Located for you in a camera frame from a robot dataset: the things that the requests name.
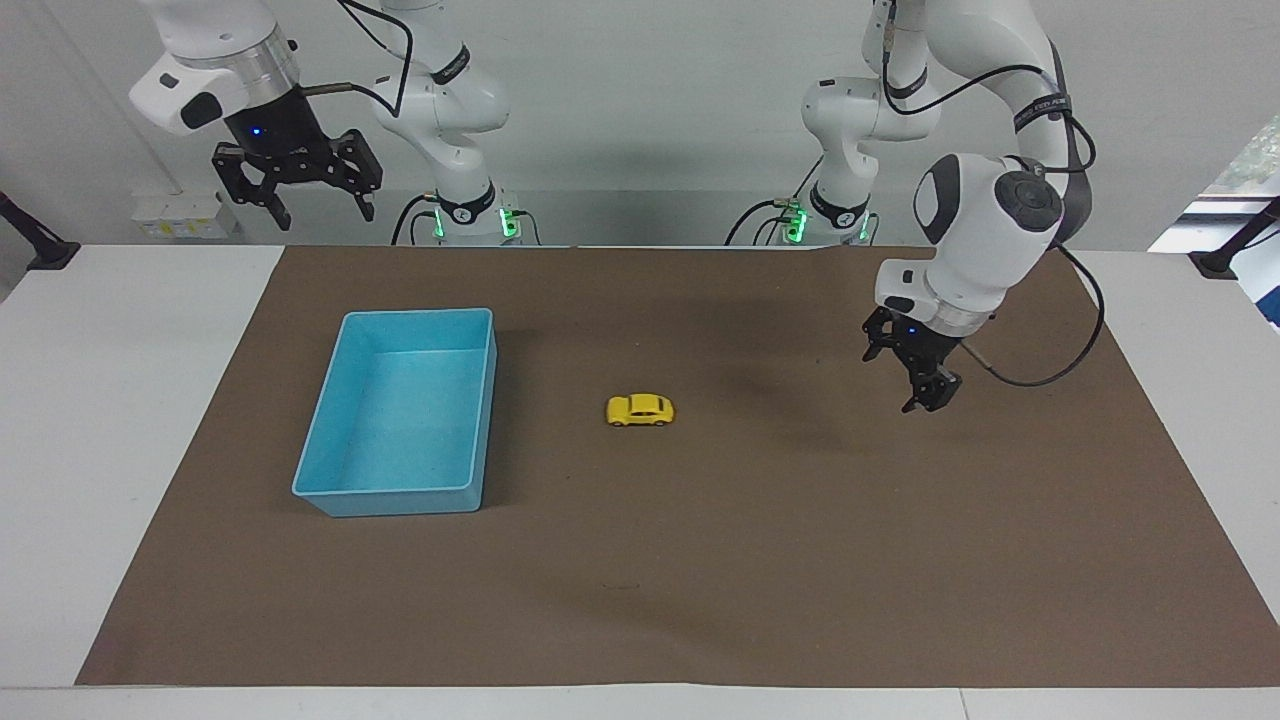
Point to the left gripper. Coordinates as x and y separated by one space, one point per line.
925 348

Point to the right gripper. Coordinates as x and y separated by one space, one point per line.
280 130

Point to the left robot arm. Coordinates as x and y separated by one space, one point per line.
985 230

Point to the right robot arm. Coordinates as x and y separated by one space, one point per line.
452 100

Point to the yellow toy beetle car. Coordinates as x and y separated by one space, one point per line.
640 410

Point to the light blue plastic bin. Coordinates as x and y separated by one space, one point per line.
400 410

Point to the black stand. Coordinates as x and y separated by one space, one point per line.
35 245
1235 248

